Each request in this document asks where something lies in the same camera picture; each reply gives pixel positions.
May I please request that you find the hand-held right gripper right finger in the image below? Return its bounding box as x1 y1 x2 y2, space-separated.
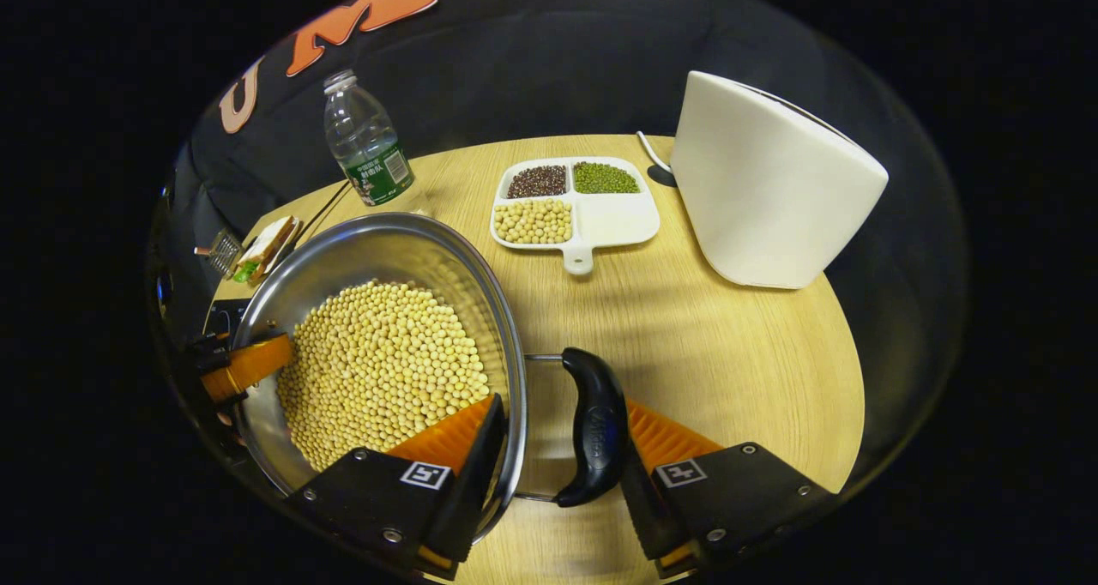
618 396 837 579

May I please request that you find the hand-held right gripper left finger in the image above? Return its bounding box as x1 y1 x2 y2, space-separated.
283 394 509 582

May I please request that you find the black induction cooktop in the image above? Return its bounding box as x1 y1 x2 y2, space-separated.
203 298 251 341

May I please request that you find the large pile of yellow soybeans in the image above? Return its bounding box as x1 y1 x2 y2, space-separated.
276 279 492 473

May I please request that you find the stainless steel pot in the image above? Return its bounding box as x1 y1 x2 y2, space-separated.
230 212 631 545

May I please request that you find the sandwich with lettuce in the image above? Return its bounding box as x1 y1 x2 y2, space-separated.
232 216 301 284

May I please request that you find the clear plastic water bottle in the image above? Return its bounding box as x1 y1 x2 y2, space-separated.
323 69 416 208

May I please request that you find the small portion of soybeans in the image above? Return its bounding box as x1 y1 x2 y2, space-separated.
494 197 574 245

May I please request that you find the white divided tray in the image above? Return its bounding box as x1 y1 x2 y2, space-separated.
490 156 661 275

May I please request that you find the portion of dark red beans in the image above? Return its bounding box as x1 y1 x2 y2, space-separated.
506 165 569 200

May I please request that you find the portion of green mung beans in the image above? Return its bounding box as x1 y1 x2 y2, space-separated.
572 161 642 196

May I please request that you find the black power cable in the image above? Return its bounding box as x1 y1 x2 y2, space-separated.
300 180 353 243

